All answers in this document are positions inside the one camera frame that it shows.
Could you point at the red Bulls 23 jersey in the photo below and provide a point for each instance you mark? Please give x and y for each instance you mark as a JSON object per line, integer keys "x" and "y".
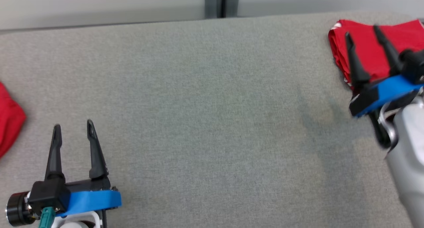
{"x": 367, "y": 46}

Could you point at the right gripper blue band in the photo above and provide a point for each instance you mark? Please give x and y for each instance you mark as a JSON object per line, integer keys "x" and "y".
{"x": 384, "y": 92}

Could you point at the red shorts with white print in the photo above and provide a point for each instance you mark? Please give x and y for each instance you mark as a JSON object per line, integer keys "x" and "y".
{"x": 10, "y": 122}

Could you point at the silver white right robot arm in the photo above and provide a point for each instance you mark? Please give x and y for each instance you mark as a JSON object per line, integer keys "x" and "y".
{"x": 410, "y": 155}

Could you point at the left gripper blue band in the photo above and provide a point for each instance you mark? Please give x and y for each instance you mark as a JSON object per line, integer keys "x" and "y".
{"x": 86, "y": 200}

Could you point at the teal left camera connector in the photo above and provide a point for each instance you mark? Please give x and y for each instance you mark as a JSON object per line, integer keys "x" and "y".
{"x": 46, "y": 218}

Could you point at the grey partition post with foot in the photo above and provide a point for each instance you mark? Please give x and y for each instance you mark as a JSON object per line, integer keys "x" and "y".
{"x": 232, "y": 3}
{"x": 212, "y": 3}

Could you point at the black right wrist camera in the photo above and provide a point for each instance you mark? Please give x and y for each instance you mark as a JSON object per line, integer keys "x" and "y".
{"x": 414, "y": 66}

